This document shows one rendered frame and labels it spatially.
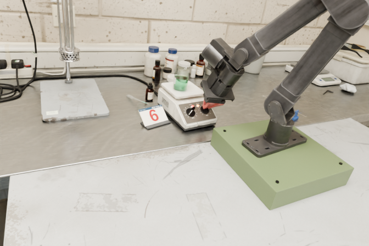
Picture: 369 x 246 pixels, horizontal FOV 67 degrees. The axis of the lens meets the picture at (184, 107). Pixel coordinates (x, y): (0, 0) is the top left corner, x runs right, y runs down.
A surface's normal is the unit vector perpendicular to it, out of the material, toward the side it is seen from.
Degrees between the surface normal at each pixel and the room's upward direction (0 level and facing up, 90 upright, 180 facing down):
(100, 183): 0
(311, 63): 90
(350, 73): 94
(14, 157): 0
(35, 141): 0
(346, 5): 91
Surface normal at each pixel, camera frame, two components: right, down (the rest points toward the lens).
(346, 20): -0.58, 0.31
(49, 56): 0.42, 0.46
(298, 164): 0.12, -0.88
